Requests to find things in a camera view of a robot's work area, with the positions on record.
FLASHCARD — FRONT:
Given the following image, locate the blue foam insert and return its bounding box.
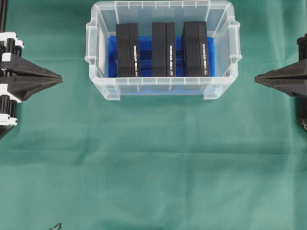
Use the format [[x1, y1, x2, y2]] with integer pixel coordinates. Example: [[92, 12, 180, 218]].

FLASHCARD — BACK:
[[108, 36, 215, 78]]

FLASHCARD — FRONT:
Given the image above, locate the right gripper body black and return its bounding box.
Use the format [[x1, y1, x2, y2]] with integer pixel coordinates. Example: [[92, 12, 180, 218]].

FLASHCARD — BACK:
[[296, 33, 307, 131]]

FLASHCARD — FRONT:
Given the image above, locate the black camera box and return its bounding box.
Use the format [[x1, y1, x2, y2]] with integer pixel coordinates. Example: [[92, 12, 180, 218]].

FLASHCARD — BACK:
[[152, 22, 176, 77], [116, 23, 142, 78], [182, 21, 211, 77]]

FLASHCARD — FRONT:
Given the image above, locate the black aluminium frame post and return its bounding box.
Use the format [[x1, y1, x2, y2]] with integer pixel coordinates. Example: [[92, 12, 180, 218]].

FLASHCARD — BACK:
[[0, 0, 8, 33]]

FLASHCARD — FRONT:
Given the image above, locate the green table cloth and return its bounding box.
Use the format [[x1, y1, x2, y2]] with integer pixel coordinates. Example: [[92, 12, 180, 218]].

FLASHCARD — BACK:
[[0, 0, 307, 230]]

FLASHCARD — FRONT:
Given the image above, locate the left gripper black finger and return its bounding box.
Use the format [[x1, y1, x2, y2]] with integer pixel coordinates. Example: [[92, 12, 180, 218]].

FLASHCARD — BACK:
[[1, 57, 62, 79], [7, 77, 62, 101]]

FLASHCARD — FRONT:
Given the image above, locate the black metal clip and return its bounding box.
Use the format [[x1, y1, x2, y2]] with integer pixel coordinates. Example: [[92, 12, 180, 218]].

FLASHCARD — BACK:
[[49, 223, 62, 230]]

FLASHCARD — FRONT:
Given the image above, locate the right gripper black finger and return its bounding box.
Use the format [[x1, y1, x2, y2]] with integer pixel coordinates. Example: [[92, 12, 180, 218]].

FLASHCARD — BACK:
[[255, 59, 307, 81], [255, 79, 307, 97]]

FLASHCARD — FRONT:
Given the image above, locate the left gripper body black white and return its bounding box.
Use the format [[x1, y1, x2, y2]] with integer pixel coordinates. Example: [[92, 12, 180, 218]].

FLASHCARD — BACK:
[[0, 32, 24, 127]]

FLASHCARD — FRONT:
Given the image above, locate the clear plastic storage case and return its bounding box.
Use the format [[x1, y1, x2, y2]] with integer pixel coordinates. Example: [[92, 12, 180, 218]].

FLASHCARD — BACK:
[[85, 0, 242, 100]]

